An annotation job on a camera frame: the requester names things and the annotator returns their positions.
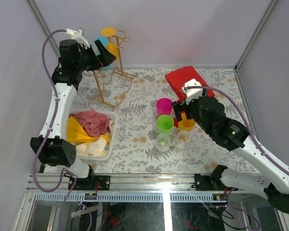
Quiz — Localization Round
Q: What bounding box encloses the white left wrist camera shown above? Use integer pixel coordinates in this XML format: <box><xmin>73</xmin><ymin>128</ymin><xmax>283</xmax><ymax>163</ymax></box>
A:
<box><xmin>65</xmin><ymin>27</ymin><xmax>90</xmax><ymax>48</ymax></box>

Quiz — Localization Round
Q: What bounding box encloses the pink crumpled cloth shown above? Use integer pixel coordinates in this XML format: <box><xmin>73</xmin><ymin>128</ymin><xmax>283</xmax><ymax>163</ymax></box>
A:
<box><xmin>70</xmin><ymin>110</ymin><xmax>110</xmax><ymax>137</ymax></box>

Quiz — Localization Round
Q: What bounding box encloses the green plastic wine glass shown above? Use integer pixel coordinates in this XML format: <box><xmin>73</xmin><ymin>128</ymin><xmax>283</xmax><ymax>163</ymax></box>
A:
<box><xmin>156</xmin><ymin>115</ymin><xmax>174</xmax><ymax>137</ymax></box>

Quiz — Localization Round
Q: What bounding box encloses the cream cloth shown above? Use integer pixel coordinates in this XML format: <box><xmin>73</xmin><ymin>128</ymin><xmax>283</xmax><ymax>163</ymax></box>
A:
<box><xmin>76</xmin><ymin>137</ymin><xmax>108</xmax><ymax>158</ymax></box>

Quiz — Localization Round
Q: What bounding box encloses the teal plastic wine glass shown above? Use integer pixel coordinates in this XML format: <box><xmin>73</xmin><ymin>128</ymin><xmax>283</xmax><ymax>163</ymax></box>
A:
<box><xmin>94</xmin><ymin>36</ymin><xmax>110</xmax><ymax>73</ymax></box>

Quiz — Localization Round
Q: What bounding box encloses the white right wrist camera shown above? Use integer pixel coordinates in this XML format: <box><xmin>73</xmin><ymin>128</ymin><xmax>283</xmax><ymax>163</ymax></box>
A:
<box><xmin>180</xmin><ymin>79</ymin><xmax>206</xmax><ymax>105</ymax></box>

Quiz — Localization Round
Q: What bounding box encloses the grey cable duct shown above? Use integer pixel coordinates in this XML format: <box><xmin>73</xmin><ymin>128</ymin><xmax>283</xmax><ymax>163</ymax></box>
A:
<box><xmin>36</xmin><ymin>192</ymin><xmax>228</xmax><ymax>203</ymax></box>

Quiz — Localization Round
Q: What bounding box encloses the yellow cloth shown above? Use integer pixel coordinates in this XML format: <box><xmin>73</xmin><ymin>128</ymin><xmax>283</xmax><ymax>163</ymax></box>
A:
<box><xmin>66</xmin><ymin>116</ymin><xmax>110</xmax><ymax>143</ymax></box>

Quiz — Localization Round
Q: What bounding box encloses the clear wine glass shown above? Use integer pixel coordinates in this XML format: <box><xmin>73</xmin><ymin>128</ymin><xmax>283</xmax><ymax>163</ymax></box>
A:
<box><xmin>174</xmin><ymin>130</ymin><xmax>191</xmax><ymax>155</ymax></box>
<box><xmin>154</xmin><ymin>133</ymin><xmax>171</xmax><ymax>161</ymax></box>

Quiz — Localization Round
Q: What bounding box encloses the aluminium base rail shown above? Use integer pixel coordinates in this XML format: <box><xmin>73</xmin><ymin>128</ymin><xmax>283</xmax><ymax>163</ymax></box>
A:
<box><xmin>26</xmin><ymin>173</ymin><xmax>286</xmax><ymax>192</ymax></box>

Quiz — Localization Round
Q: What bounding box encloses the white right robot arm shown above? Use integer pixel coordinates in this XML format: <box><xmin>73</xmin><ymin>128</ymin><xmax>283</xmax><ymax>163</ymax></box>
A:
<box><xmin>172</xmin><ymin>96</ymin><xmax>289</xmax><ymax>214</ymax></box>

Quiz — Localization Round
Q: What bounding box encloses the magenta plastic wine glass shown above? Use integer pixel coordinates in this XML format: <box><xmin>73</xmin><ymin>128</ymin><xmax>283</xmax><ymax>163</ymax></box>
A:
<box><xmin>156</xmin><ymin>98</ymin><xmax>172</xmax><ymax>116</ymax></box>

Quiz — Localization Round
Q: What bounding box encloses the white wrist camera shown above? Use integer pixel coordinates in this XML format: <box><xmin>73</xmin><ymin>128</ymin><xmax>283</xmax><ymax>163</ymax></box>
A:
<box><xmin>65</xmin><ymin>27</ymin><xmax>90</xmax><ymax>48</ymax></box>
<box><xmin>180</xmin><ymin>79</ymin><xmax>206</xmax><ymax>105</ymax></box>

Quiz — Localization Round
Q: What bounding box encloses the gold wire wine glass rack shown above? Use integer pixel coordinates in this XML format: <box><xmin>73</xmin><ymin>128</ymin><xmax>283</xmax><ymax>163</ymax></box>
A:
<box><xmin>83</xmin><ymin>29</ymin><xmax>139</xmax><ymax>109</ymax></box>

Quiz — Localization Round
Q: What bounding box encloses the red folded cloth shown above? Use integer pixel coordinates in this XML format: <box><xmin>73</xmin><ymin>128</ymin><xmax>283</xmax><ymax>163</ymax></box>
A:
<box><xmin>165</xmin><ymin>66</ymin><xmax>215</xmax><ymax>102</ymax></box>

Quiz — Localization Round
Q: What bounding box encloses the red plastic wine glass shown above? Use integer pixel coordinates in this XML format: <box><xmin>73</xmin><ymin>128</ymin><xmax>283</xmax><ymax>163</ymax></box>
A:
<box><xmin>173</xmin><ymin>114</ymin><xmax>178</xmax><ymax>128</ymax></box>

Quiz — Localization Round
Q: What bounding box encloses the orange plastic wine glass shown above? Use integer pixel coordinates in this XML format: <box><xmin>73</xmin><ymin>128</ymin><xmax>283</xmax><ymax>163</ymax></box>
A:
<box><xmin>101</xmin><ymin>27</ymin><xmax>118</xmax><ymax>62</ymax></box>
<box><xmin>176</xmin><ymin>112</ymin><xmax>196</xmax><ymax>134</ymax></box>

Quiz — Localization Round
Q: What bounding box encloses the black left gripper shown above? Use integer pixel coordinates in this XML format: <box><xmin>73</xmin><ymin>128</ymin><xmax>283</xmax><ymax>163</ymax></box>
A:
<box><xmin>74</xmin><ymin>39</ymin><xmax>115</xmax><ymax>72</ymax></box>

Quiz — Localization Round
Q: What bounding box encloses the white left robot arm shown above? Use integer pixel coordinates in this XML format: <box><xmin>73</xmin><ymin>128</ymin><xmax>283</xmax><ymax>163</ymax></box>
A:
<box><xmin>30</xmin><ymin>39</ymin><xmax>116</xmax><ymax>192</ymax></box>

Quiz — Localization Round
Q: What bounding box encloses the white plastic basket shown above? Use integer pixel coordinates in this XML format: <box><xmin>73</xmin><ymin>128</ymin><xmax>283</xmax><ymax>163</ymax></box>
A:
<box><xmin>71</xmin><ymin>112</ymin><xmax>117</xmax><ymax>161</ymax></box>

